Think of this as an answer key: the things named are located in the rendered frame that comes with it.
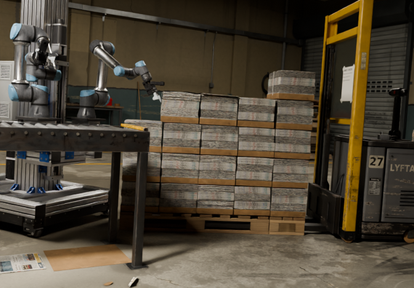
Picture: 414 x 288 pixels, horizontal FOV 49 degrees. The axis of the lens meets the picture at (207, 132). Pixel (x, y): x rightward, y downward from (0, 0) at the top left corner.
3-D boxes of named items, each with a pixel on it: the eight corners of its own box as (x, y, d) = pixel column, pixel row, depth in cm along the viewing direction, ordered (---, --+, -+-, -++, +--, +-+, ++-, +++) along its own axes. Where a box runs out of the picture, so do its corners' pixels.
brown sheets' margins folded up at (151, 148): (122, 200, 378) (126, 140, 375) (259, 205, 391) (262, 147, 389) (119, 211, 340) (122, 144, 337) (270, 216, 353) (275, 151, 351)
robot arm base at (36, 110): (23, 116, 323) (23, 102, 322) (39, 116, 336) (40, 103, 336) (37, 117, 316) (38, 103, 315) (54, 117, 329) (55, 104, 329)
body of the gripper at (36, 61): (48, 65, 280) (42, 66, 289) (50, 52, 280) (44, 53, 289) (35, 62, 275) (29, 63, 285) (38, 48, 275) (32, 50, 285)
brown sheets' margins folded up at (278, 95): (258, 205, 391) (266, 93, 386) (291, 207, 395) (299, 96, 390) (269, 216, 353) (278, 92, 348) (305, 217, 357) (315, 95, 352)
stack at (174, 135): (121, 217, 379) (127, 118, 374) (257, 221, 392) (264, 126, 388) (117, 230, 340) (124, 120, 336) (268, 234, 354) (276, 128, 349)
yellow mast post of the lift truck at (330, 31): (310, 208, 416) (324, 16, 407) (320, 208, 417) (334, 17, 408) (314, 210, 407) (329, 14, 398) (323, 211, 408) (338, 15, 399)
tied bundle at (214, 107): (194, 122, 381) (196, 95, 379) (228, 124, 384) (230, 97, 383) (199, 124, 343) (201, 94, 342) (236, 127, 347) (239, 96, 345)
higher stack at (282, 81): (257, 221, 392) (267, 72, 385) (290, 223, 396) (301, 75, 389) (268, 234, 354) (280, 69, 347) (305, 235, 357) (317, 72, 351)
